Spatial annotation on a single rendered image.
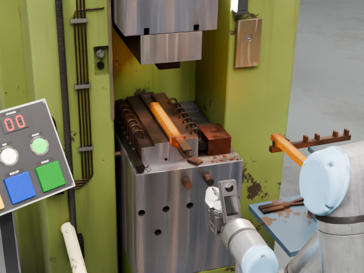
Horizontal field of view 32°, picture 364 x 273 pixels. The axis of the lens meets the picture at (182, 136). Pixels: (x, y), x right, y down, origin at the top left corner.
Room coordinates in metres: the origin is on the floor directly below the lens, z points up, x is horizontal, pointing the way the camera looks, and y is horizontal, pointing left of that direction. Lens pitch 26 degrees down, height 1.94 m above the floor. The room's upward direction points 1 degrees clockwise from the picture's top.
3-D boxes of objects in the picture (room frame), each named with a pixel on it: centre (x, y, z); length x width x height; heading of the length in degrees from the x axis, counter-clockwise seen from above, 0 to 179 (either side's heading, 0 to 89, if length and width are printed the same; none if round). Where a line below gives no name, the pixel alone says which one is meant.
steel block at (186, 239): (2.11, 0.05, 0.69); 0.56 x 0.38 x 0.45; 18
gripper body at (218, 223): (1.44, -0.13, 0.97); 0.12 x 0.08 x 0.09; 18
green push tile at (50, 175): (1.61, 0.39, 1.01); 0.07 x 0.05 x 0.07; 133
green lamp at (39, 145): (1.64, 0.42, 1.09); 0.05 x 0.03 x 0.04; 108
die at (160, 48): (2.09, 0.10, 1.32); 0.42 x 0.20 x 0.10; 18
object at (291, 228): (1.87, -0.49, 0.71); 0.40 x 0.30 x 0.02; 111
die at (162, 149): (2.09, 0.10, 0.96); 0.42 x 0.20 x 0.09; 18
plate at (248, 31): (2.11, -0.22, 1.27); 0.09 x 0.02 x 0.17; 108
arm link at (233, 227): (1.37, -0.16, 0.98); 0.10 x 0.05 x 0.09; 108
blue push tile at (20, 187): (1.54, 0.46, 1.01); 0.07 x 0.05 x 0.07; 133
